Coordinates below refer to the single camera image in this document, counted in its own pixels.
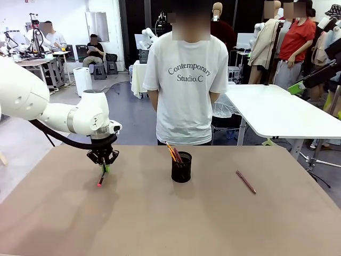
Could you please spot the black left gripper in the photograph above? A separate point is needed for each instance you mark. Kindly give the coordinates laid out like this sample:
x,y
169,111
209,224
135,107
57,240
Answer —
x,y
102,152

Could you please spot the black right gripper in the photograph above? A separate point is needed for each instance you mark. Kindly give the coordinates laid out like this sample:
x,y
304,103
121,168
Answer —
x,y
323,77

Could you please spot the black marker with red cap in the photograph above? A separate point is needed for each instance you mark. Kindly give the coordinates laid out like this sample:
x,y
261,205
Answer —
x,y
100,181

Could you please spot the yellow pencil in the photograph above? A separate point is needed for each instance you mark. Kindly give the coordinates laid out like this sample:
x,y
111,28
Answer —
x,y
170,150

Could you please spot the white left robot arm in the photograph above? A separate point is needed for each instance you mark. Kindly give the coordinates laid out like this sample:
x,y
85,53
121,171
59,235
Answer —
x,y
88,112

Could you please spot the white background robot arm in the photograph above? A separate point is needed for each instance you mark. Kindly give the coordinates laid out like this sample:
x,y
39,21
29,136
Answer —
x,y
149,36

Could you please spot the black mesh pen holder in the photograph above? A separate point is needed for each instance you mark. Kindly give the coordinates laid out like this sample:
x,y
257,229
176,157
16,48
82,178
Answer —
x,y
181,172

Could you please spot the yellow-green object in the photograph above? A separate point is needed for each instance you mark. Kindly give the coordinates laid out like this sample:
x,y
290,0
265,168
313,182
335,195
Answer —
x,y
328,102

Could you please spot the person in red shirt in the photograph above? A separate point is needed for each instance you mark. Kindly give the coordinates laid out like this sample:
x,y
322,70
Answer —
x,y
295,42

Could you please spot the white table top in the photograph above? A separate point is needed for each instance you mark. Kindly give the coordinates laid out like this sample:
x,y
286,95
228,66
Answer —
x,y
279,117

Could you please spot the mannequin with patterned hat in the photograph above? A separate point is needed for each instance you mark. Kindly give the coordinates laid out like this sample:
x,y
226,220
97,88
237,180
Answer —
x,y
329,40

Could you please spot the black tripod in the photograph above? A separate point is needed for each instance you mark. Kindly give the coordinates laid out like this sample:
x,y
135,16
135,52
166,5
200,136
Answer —
x,y
50,140

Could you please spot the white table leg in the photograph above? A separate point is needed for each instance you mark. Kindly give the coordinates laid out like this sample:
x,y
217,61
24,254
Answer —
x,y
297,149
242,130

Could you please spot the white board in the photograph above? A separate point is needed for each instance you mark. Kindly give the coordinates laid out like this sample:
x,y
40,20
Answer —
x,y
245,40

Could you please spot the clear plastic cover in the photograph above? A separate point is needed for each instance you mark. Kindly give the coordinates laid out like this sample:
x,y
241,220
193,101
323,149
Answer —
x,y
226,106

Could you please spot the metal light stand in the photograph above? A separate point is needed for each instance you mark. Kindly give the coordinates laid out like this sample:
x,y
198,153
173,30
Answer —
x,y
317,162

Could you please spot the white air purifier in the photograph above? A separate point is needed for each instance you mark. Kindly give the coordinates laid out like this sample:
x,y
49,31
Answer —
x,y
81,78

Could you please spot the grey stool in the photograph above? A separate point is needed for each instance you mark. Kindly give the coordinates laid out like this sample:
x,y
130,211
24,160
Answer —
x,y
112,68
100,72

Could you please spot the mannequin with dark red top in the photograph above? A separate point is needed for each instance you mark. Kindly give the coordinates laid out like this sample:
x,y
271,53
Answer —
x,y
225,32

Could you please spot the table with white cloth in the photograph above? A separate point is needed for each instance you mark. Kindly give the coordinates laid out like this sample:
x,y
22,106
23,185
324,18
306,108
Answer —
x,y
138,77

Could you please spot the person in white t-shirt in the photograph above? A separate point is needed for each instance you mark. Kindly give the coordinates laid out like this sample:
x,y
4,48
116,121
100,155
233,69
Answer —
x,y
186,106

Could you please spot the grey work desk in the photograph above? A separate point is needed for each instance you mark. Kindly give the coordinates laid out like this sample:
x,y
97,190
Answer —
x,y
53,69

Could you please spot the black bag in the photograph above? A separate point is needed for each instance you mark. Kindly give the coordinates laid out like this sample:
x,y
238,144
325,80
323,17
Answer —
x,y
111,57

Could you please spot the seated person in black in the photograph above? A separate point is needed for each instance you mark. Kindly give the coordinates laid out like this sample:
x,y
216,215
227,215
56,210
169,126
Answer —
x,y
94,52

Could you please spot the dark box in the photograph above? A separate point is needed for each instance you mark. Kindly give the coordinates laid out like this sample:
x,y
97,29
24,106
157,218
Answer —
x,y
144,56

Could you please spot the seated person in white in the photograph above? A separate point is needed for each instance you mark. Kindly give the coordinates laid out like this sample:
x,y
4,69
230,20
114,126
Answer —
x,y
56,38

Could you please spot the background robot with red part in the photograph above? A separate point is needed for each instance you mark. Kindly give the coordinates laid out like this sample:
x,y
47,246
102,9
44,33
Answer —
x,y
36,34

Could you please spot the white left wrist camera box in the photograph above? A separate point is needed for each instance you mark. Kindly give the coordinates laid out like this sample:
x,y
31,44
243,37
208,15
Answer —
x,y
116,126

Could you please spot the grey wall panel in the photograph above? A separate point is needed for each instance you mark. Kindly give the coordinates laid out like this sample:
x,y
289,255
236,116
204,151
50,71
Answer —
x,y
97,24

